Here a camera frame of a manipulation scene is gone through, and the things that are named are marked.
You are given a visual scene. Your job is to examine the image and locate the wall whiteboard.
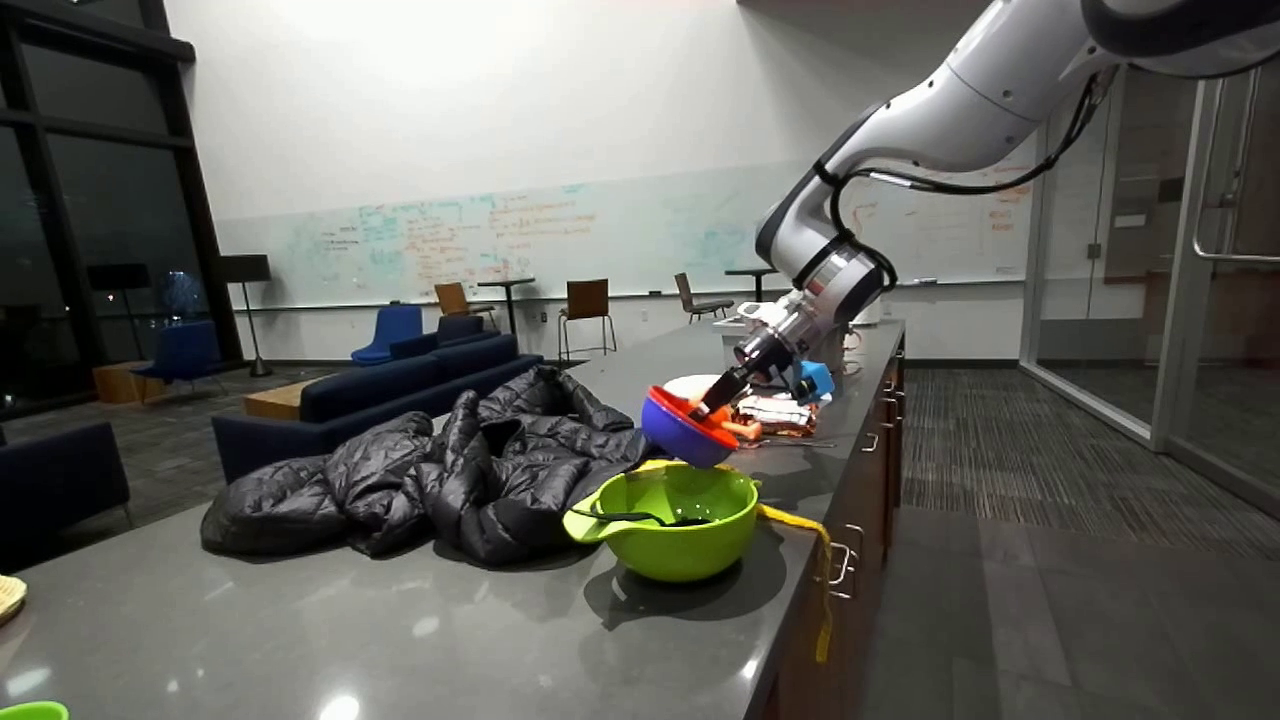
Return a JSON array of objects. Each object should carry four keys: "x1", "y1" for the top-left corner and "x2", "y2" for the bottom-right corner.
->
[{"x1": 217, "y1": 136, "x2": 1031, "y2": 309}]

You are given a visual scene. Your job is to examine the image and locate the black music stand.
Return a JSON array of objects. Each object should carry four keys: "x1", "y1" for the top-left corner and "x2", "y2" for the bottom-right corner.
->
[
  {"x1": 217, "y1": 249, "x2": 277, "y2": 382},
  {"x1": 84, "y1": 262, "x2": 156, "y2": 363}
]

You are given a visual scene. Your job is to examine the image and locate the small green container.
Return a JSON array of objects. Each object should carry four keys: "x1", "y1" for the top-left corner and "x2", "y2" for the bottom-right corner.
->
[{"x1": 0, "y1": 694, "x2": 72, "y2": 720}]

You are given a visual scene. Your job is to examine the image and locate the long blue sofa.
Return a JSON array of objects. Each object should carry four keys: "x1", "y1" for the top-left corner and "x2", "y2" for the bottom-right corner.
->
[{"x1": 207, "y1": 327, "x2": 546, "y2": 485}]

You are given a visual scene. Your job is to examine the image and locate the black puffer jacket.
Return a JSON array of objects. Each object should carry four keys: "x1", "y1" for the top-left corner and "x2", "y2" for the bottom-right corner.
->
[{"x1": 198, "y1": 363, "x2": 681, "y2": 572}]

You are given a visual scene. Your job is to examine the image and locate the wrapped sandwich packet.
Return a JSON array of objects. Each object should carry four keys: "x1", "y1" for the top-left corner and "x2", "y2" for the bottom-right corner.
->
[{"x1": 740, "y1": 387, "x2": 821, "y2": 446}]

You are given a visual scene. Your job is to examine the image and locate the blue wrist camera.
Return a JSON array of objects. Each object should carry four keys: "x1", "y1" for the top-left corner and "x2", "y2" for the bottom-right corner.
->
[{"x1": 794, "y1": 351, "x2": 846, "y2": 404}]

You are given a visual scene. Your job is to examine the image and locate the grey chair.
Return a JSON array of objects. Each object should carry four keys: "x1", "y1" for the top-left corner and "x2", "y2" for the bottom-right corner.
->
[{"x1": 668, "y1": 268, "x2": 740, "y2": 327}]

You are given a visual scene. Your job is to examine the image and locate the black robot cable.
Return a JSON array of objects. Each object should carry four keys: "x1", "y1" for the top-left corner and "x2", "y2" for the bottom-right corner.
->
[{"x1": 811, "y1": 60, "x2": 1128, "y2": 293}]

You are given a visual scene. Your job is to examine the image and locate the wooden counter cabinet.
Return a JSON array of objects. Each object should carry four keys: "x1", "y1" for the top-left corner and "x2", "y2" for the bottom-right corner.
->
[{"x1": 740, "y1": 332, "x2": 914, "y2": 720}]

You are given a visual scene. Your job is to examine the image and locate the green plastic bowl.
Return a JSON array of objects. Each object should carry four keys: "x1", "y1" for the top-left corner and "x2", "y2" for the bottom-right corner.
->
[{"x1": 561, "y1": 458, "x2": 764, "y2": 594}]

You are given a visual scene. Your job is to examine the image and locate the wooden box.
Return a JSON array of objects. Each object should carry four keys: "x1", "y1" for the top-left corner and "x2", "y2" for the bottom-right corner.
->
[{"x1": 90, "y1": 357, "x2": 171, "y2": 407}]

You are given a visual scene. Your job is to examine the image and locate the round high table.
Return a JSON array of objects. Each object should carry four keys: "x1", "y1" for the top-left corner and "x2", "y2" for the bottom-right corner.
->
[{"x1": 471, "y1": 273, "x2": 539, "y2": 357}]

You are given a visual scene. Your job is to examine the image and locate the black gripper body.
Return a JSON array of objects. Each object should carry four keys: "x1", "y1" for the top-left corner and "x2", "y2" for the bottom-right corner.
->
[{"x1": 731, "y1": 321, "x2": 808, "y2": 387}]

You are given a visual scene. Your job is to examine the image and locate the dark blue sofa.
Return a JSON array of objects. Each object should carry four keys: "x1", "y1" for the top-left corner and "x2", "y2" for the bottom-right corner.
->
[{"x1": 0, "y1": 422, "x2": 135, "y2": 572}]

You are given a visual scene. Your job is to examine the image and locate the brown chair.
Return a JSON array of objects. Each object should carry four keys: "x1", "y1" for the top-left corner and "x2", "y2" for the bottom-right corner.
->
[{"x1": 552, "y1": 273, "x2": 619, "y2": 360}]

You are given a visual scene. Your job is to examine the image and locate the wooden coffee table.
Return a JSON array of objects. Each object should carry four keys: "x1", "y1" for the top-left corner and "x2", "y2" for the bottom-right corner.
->
[{"x1": 240, "y1": 373, "x2": 324, "y2": 426}]

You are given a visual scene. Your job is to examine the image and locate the blue lounge chair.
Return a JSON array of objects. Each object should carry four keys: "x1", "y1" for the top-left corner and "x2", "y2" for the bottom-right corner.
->
[{"x1": 348, "y1": 300, "x2": 430, "y2": 369}]

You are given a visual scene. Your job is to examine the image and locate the orange bowl blue outside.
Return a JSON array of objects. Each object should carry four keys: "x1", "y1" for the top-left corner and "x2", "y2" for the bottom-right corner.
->
[{"x1": 637, "y1": 382, "x2": 745, "y2": 474}]

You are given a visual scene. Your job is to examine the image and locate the glass door with handle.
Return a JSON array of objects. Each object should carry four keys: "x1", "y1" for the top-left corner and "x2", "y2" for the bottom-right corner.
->
[{"x1": 1017, "y1": 64, "x2": 1280, "y2": 518}]

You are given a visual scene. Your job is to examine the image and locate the light wooden chair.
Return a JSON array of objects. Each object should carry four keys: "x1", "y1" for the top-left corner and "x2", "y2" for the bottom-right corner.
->
[{"x1": 430, "y1": 277, "x2": 481, "y2": 325}]

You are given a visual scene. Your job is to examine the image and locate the dark rectangular table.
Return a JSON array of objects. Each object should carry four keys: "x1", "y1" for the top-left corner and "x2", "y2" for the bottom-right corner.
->
[{"x1": 720, "y1": 262, "x2": 779, "y2": 309}]

